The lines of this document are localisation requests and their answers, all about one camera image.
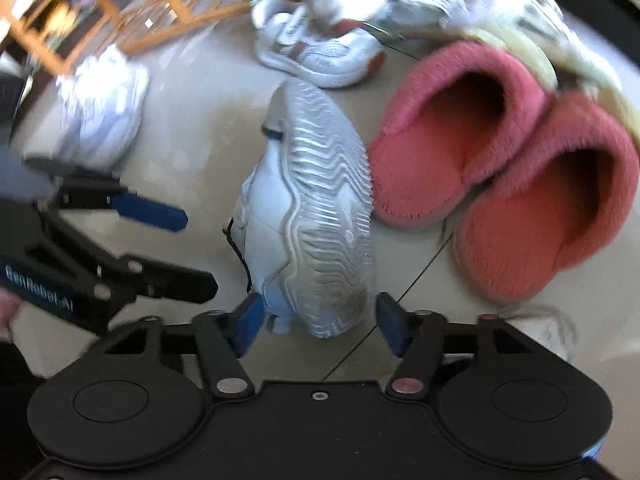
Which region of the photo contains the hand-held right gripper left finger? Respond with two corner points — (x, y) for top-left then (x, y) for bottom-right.
(102, 291), (267, 402)

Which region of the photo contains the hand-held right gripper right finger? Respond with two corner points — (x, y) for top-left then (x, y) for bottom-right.
(375, 291), (533, 403)

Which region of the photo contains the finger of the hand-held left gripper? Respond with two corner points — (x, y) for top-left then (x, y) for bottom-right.
(35, 174), (190, 233)
(87, 253), (219, 307)

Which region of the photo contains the white sneaker with dial closure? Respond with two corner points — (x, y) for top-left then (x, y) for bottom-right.
(54, 44), (151, 172)

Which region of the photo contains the pink plush slipper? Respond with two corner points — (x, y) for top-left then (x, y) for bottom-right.
(367, 40), (551, 233)
(454, 92), (640, 306)

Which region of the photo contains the white sneaker with navy collar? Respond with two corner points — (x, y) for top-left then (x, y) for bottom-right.
(227, 79), (377, 339)
(492, 304), (578, 363)

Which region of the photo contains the person's left hand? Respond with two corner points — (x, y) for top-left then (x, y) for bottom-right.
(0, 287), (23, 342)

